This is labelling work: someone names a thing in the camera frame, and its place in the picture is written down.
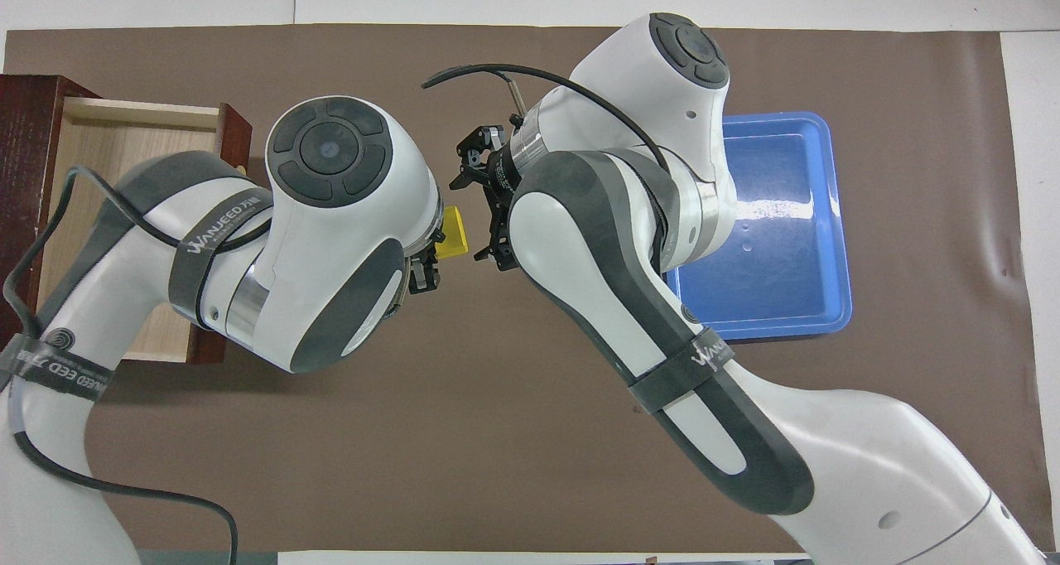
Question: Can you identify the wooden drawer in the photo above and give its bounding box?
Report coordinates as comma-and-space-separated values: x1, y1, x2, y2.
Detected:
37, 97, 254, 365

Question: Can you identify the brown table mat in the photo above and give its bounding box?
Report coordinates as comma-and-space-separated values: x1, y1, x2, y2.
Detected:
0, 23, 1057, 553

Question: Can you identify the blue plastic tray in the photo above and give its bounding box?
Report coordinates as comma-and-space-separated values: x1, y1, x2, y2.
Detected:
667, 111, 854, 342

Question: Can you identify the yellow cube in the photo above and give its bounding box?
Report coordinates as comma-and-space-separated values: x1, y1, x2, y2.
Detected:
437, 206, 470, 259

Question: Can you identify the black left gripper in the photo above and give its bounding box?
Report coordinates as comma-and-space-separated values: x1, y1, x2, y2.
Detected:
404, 234, 442, 294

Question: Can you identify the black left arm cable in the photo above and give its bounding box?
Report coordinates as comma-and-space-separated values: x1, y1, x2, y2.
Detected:
0, 166, 241, 565

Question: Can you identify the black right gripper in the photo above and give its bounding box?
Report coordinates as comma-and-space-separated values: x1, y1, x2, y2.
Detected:
450, 126, 531, 272

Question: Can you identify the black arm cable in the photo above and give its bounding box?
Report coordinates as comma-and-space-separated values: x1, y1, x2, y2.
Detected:
422, 64, 672, 176
0, 166, 241, 565

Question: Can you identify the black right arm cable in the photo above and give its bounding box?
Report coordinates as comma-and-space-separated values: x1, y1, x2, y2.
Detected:
422, 64, 672, 176

